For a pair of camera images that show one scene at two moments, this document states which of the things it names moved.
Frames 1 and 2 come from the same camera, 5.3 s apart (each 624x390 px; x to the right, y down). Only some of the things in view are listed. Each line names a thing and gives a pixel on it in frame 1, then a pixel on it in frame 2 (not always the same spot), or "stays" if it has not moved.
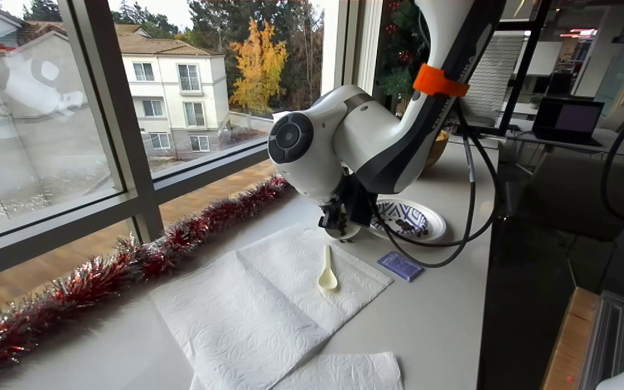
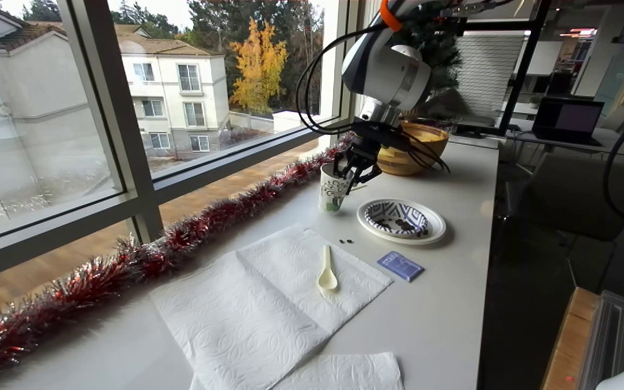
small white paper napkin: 347,370 stays
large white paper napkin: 239,319 stays
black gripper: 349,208 -> 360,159
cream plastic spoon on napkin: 327,277 stays
